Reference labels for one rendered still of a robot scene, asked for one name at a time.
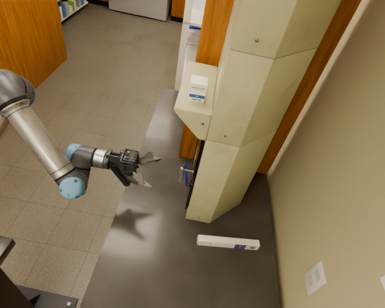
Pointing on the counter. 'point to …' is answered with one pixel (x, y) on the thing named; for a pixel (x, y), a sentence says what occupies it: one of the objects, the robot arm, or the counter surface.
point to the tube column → (280, 25)
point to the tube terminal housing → (242, 125)
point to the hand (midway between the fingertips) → (157, 173)
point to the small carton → (198, 88)
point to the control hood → (195, 120)
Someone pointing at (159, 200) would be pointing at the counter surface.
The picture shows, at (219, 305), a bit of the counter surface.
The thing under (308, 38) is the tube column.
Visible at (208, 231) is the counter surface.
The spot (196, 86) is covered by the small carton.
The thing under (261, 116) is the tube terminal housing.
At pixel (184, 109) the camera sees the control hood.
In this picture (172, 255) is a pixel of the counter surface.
